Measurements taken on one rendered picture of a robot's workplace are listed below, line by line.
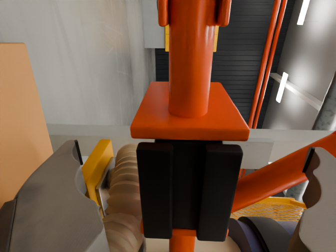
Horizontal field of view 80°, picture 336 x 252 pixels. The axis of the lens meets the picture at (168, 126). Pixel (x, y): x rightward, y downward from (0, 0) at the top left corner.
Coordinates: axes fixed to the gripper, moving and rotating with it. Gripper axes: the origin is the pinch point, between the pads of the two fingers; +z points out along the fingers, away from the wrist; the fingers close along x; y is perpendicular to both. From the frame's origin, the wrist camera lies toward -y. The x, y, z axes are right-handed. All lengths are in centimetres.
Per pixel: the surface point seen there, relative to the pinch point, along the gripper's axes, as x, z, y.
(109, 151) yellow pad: -11.2, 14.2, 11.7
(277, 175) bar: 6.7, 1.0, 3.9
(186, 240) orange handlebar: 0.2, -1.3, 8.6
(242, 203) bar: 4.6, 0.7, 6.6
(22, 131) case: -26.5, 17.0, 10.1
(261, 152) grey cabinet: 50, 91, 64
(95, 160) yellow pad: -11.6, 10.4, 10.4
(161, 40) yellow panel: -63, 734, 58
